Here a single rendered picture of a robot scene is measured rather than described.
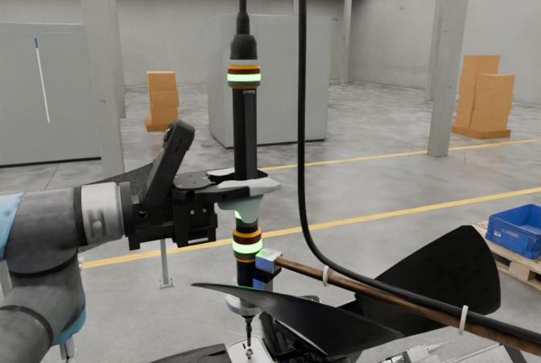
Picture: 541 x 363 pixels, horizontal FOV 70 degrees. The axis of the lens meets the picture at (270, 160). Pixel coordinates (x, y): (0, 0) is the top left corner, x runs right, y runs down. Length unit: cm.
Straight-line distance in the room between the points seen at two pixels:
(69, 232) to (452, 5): 646
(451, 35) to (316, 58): 219
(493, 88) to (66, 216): 836
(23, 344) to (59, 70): 614
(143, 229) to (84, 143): 615
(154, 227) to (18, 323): 17
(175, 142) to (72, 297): 23
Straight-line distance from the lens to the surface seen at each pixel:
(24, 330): 50
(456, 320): 51
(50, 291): 54
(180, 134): 49
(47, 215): 51
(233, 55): 52
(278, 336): 71
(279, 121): 700
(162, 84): 858
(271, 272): 58
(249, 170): 53
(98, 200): 51
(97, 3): 479
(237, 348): 74
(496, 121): 884
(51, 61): 655
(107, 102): 480
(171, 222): 54
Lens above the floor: 168
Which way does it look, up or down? 16 degrees down
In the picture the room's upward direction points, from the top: straight up
